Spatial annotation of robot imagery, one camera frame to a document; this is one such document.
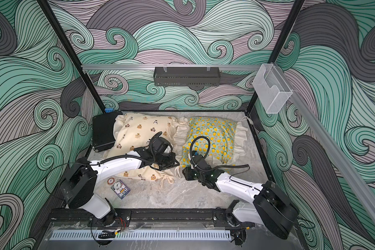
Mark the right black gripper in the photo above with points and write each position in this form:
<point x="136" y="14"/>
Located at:
<point x="188" y="175"/>

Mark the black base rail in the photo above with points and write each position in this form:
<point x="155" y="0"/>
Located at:
<point x="217" y="217"/>

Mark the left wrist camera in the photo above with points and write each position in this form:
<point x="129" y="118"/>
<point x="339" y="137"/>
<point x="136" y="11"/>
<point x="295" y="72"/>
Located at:
<point x="160" y="145"/>

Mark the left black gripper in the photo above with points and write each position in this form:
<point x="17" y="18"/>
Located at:
<point x="172" y="161"/>

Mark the horizontal aluminium rail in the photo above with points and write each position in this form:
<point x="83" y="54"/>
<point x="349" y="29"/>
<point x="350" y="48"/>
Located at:
<point x="153" y="66"/>

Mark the black perforated wall tray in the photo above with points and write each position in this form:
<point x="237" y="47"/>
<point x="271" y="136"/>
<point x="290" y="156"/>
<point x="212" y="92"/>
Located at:
<point x="195" y="77"/>

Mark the black electronics box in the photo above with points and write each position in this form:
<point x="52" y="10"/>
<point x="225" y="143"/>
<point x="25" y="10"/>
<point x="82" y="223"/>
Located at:
<point x="102" y="135"/>

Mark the clear acrylic wall holder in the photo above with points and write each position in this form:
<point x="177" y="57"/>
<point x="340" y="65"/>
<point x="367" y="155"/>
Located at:
<point x="272" y="88"/>

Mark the small blue card box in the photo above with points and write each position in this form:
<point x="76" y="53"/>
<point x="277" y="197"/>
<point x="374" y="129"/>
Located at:
<point x="120" y="189"/>

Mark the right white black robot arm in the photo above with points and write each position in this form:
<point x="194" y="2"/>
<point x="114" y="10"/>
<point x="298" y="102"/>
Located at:
<point x="260" y="204"/>

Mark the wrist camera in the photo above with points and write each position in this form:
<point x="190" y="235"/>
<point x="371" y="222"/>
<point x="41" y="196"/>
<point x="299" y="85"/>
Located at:
<point x="160" y="145"/>
<point x="198" y="162"/>

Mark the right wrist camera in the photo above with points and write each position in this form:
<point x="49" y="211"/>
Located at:
<point x="198" y="162"/>

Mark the cream bear print pillow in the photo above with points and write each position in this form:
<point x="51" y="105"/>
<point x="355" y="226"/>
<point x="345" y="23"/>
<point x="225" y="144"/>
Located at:
<point x="134" y="130"/>

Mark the lemon print pillow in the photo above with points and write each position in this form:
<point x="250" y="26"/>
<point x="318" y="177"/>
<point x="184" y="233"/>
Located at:
<point x="222" y="139"/>

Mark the white slotted cable duct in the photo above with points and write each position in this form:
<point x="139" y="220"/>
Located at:
<point x="147" y="235"/>

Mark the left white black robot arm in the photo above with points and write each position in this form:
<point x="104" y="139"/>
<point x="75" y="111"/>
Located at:
<point x="79" y="181"/>

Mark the right side aluminium rail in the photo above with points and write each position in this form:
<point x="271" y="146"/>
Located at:
<point x="339" y="144"/>

